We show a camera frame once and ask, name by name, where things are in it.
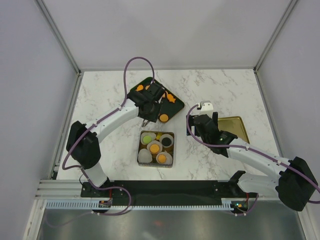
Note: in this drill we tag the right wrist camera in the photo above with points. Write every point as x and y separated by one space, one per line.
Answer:
205 108

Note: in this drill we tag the dark green cookie tray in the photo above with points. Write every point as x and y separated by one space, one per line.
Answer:
168 108

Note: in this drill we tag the white paper cup bottom-left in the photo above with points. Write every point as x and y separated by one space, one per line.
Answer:
144 156

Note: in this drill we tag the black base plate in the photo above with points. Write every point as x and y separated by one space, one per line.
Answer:
167 191

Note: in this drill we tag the white slotted cable duct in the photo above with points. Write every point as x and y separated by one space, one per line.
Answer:
62 204

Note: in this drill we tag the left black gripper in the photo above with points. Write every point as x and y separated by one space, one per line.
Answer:
154 117

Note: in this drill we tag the white paper cup centre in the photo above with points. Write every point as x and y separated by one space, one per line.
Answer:
155 142

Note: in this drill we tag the white paper cup bottom-right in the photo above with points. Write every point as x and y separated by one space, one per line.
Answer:
169 158

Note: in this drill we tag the orange fish cookie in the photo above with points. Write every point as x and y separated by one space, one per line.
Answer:
170 98
140 88

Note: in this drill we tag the orange round biscuit front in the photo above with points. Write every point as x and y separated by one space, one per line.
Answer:
163 118

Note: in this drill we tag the black chocolate sandwich cookie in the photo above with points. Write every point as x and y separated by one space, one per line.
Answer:
166 142

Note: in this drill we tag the right aluminium frame post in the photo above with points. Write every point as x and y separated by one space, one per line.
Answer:
275 34

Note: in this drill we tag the green macaron cookie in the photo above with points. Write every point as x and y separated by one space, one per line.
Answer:
147 139

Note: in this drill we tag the square cookie tin box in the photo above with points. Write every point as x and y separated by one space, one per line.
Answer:
154 163

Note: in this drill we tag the beige sandwich biscuit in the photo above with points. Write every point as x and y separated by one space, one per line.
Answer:
154 148

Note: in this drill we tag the orange fish cookie right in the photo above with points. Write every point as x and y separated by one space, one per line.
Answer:
170 98

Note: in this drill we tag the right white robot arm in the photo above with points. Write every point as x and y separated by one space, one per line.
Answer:
291 180

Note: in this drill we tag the gold tin lid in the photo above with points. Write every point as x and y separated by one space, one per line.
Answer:
234 125

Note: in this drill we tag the left aluminium frame post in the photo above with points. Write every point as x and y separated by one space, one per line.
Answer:
57 34

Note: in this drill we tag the silver metal tongs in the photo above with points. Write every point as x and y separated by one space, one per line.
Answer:
145 122

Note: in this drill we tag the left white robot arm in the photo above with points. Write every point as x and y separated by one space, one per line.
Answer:
84 139

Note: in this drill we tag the orange pumpkin cookie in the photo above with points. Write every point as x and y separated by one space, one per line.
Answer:
161 158

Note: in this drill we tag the orange fish cookie left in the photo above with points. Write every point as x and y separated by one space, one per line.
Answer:
140 88

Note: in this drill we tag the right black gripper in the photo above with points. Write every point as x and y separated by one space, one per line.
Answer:
191 124

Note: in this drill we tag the aluminium frame post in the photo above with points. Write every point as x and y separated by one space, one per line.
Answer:
275 34
57 34

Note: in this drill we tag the white paper cup top-right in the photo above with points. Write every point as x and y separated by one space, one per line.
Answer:
166 136

